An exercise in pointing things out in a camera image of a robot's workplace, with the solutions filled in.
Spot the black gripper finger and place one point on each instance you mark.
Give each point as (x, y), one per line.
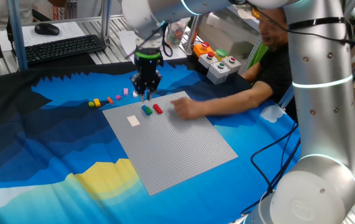
(156, 82)
(136, 84)

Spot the yellow box with green button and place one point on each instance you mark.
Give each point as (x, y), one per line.
(221, 53)

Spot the light pink Lego brick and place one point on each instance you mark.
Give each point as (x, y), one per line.
(125, 91)

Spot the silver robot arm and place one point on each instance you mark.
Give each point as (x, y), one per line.
(323, 124)

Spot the grey box with red button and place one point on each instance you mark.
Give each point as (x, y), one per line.
(233, 65)
(206, 62)

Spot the grey box with green button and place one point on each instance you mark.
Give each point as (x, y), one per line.
(219, 74)

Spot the large white Lego plate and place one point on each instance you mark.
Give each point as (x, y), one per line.
(133, 121)

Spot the white paper under mouse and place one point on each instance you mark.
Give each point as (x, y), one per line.
(68, 29)

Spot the blue mountain print tablecloth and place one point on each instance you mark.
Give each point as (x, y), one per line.
(56, 140)

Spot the person's left forearm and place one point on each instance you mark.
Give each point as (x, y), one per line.
(242, 99)

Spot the person in black shirt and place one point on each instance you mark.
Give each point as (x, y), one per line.
(276, 71)

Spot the lime green Lego brick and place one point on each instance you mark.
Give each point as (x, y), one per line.
(91, 104)

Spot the red Lego brick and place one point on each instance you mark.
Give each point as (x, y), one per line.
(158, 109)

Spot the small white Lego brick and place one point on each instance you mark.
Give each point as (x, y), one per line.
(134, 94)

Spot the black computer mouse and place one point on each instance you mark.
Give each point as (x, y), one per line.
(46, 29)

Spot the person's left hand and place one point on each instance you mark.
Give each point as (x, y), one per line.
(189, 109)

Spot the silver aluminium frame post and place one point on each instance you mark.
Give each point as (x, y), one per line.
(105, 21)

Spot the clear cup of Lego bricks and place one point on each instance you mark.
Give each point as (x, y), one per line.
(175, 35)

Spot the orange box with red button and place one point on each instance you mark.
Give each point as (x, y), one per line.
(202, 51)

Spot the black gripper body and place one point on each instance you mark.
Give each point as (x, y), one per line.
(148, 70)

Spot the yellow Lego brick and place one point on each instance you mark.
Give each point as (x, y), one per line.
(97, 102)

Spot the black computer keyboard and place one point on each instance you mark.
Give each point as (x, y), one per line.
(62, 48)

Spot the orange Lego brick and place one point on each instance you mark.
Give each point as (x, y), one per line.
(110, 100)

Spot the green chair backrest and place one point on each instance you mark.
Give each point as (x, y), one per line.
(258, 54)

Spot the blue Lego brick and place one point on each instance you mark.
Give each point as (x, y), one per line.
(143, 107)

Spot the person in white shirt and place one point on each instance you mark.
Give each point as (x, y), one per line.
(9, 11)

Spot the blue aluminium frame post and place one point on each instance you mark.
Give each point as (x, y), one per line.
(17, 37)

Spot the grey Lego baseplate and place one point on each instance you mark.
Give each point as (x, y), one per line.
(171, 149)

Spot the small magenta Lego brick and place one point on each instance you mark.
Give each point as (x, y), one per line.
(118, 97)

